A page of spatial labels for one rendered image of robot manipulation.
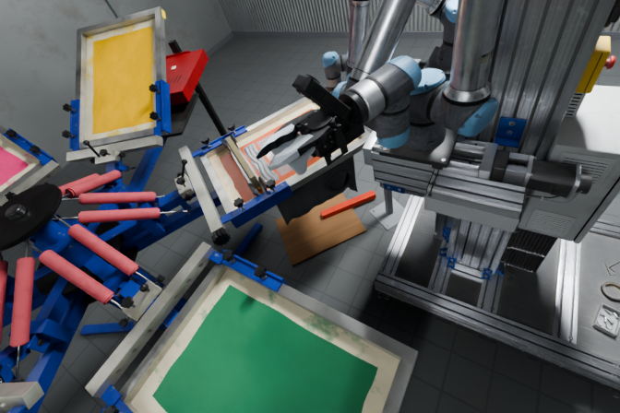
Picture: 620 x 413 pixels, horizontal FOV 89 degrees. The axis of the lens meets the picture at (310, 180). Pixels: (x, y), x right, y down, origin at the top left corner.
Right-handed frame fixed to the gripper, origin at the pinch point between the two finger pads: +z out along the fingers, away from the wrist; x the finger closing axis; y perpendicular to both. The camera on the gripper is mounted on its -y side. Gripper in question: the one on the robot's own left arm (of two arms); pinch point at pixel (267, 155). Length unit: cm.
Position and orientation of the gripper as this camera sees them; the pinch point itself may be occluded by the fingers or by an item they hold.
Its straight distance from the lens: 55.2
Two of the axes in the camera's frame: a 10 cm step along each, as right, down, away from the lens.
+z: -7.8, 5.7, -2.6
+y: 3.1, 7.1, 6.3
